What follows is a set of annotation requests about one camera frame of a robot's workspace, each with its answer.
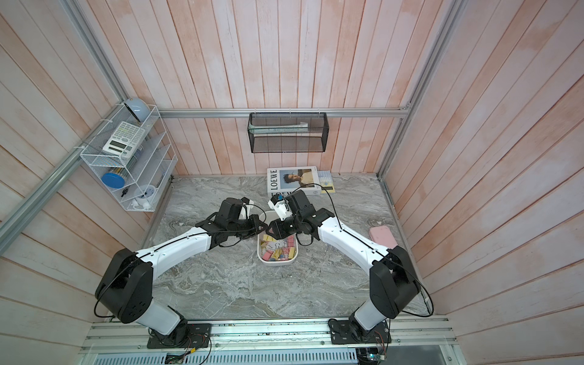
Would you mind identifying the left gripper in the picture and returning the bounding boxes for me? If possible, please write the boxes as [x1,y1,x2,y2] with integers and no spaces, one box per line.
[228,214,269,239]

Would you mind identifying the white storage box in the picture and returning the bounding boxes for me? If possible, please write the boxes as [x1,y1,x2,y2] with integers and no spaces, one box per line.
[256,232,300,267]

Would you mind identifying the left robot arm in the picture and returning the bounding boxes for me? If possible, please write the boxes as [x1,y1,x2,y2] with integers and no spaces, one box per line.
[95,198,268,349]

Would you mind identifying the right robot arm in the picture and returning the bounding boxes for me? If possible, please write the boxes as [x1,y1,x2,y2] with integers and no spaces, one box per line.
[266,189,427,345]

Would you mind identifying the white Loewe book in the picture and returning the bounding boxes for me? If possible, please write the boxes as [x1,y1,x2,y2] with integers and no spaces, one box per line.
[267,166,322,196]

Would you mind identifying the small yellow book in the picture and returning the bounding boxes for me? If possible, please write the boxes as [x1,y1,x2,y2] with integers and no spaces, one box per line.
[318,170,335,193]

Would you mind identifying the papers in mesh basket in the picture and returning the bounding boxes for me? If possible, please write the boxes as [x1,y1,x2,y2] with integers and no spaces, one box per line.
[248,123,310,135]

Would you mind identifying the white tape roll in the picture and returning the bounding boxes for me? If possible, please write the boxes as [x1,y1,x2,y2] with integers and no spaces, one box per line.
[132,185,157,210]

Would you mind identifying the blue lid container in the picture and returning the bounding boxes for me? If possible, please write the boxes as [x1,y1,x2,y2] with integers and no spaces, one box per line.
[101,167,127,189]

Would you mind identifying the white calculator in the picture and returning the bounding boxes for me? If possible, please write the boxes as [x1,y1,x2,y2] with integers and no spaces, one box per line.
[102,122,146,160]

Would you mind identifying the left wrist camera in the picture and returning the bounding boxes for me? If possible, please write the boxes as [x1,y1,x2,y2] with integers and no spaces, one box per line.
[240,197,254,219]

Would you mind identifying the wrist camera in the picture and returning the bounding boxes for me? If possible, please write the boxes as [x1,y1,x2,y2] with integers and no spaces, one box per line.
[269,193,292,221]
[240,197,254,219]

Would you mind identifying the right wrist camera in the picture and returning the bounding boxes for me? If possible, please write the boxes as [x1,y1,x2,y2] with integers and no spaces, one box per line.
[269,193,292,221]

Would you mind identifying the black mesh wall basket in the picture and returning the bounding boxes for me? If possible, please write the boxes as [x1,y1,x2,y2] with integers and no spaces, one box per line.
[247,112,329,154]

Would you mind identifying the white wire shelf rack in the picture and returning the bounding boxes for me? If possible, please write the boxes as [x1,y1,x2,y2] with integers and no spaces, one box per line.
[81,104,178,212]

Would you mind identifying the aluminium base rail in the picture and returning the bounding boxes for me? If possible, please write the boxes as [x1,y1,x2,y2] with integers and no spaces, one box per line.
[80,316,466,364]

